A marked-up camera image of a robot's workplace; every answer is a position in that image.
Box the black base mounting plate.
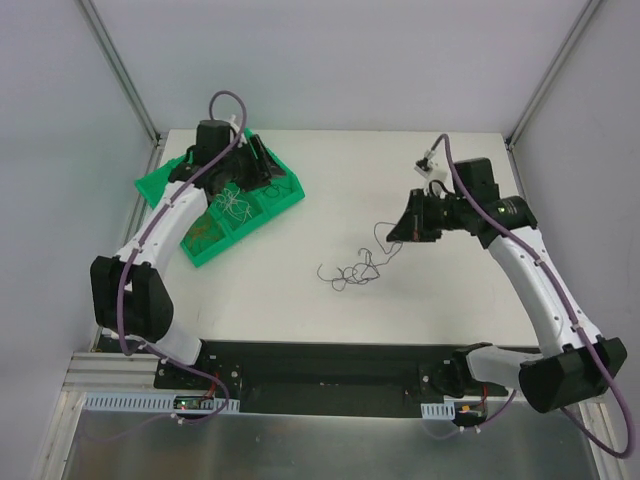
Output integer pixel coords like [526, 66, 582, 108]
[153, 339, 546, 414]

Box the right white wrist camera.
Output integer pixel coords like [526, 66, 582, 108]
[414, 149, 449, 196]

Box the aluminium frame post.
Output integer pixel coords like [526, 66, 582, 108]
[75, 0, 161, 145]
[505, 0, 606, 151]

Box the green compartment tray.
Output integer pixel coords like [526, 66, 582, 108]
[135, 148, 305, 267]

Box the black wire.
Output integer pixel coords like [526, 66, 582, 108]
[262, 182, 296, 201]

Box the left aluminium frame post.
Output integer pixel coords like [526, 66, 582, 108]
[75, 0, 161, 145]

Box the right aluminium frame post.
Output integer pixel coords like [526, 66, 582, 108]
[505, 0, 606, 151]

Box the left white cable duct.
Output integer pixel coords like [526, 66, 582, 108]
[84, 393, 240, 416]

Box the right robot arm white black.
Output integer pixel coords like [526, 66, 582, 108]
[387, 158, 627, 413]

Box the white wire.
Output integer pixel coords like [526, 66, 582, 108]
[209, 187, 254, 224]

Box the purple wire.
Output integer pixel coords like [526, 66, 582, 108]
[316, 220, 407, 292]

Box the right white cable duct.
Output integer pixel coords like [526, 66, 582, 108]
[420, 401, 456, 421]

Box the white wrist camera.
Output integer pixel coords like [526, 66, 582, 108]
[414, 149, 449, 196]
[227, 114, 248, 148]

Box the white cable duct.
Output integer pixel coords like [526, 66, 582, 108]
[420, 401, 456, 421]
[84, 393, 240, 416]

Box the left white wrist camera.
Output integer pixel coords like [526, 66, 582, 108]
[227, 114, 248, 148]

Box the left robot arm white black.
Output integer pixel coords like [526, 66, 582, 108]
[90, 120, 285, 389]

